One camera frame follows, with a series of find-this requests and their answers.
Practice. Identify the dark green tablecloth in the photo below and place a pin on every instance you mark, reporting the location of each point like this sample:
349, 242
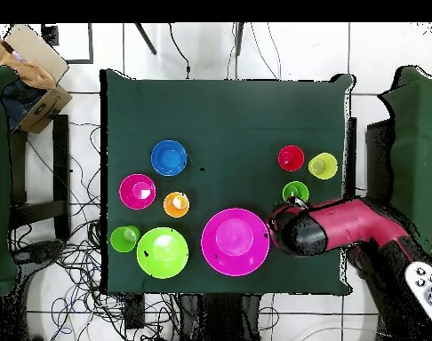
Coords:
230, 124

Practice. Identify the yellow cup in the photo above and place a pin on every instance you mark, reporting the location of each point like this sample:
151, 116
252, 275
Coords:
328, 167

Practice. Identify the black tripod leg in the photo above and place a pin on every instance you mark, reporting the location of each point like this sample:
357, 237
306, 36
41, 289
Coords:
239, 39
146, 39

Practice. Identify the large pink bowl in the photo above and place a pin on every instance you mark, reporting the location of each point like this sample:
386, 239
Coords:
235, 236

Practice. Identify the cardboard box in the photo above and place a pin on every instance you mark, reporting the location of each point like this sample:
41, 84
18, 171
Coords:
41, 110

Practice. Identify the large green bowl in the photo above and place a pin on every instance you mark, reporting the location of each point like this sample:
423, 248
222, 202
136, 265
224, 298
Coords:
162, 263

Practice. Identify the black box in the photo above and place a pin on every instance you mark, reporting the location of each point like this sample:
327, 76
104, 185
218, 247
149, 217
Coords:
377, 163

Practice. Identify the small magenta bowl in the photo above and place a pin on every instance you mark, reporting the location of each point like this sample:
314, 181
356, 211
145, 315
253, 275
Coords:
129, 191

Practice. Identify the black floor frame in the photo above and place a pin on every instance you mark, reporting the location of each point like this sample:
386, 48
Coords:
91, 46

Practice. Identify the black stool frame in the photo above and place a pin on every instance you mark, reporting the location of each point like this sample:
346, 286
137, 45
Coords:
61, 170

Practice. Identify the small blue bowl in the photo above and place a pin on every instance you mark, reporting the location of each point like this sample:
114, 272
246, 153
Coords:
168, 157

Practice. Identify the tall green cup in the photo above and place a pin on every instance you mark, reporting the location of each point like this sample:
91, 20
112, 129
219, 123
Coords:
118, 239

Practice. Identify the orange cup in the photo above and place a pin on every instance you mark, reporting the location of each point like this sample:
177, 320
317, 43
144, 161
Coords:
171, 209

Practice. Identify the grey chair base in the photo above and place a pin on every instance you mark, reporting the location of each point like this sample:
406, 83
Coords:
41, 250

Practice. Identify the rounded green cup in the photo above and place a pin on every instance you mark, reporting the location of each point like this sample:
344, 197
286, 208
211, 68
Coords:
296, 188

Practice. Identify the red cup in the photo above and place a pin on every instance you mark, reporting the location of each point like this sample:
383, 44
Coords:
290, 158

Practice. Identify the black power strip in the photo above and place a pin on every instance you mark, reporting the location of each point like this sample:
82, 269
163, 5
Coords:
135, 312

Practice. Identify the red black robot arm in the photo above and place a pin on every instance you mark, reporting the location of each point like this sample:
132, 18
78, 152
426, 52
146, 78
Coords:
354, 223

